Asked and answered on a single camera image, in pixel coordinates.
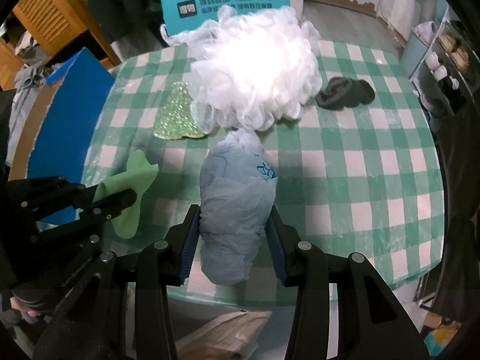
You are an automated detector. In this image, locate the black knit sock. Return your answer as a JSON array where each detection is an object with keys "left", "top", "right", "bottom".
[{"left": 316, "top": 76, "right": 375, "bottom": 111}]

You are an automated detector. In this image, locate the light green cloth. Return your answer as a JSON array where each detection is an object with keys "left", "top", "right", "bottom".
[{"left": 93, "top": 150, "right": 159, "bottom": 239}]

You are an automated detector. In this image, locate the person's left hand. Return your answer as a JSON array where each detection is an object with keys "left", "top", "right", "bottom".
[{"left": 10, "top": 296, "right": 41, "bottom": 318}]

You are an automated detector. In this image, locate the blue cardboard box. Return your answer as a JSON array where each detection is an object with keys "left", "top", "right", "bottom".
[{"left": 9, "top": 49, "right": 114, "bottom": 225}]

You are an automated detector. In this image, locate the wooden louvered cabinet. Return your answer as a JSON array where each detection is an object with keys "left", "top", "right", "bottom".
[{"left": 1, "top": 0, "right": 120, "bottom": 68}]

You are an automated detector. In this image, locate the green white checkered tablecloth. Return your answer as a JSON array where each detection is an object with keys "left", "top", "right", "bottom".
[{"left": 82, "top": 40, "right": 444, "bottom": 289}]

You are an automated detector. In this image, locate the shoe rack with shoes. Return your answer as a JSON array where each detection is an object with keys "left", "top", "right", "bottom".
[{"left": 400, "top": 3, "right": 479, "bottom": 132}]

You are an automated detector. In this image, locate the teal shoe box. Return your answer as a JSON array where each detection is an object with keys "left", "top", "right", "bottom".
[{"left": 160, "top": 0, "right": 291, "bottom": 37}]

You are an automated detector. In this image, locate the white mesh bath pouf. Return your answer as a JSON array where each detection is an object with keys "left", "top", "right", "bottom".
[{"left": 160, "top": 5, "right": 322, "bottom": 133}]

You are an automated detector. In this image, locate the light blue plastic bag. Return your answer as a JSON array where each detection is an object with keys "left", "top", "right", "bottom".
[{"left": 199, "top": 129, "right": 278, "bottom": 286}]

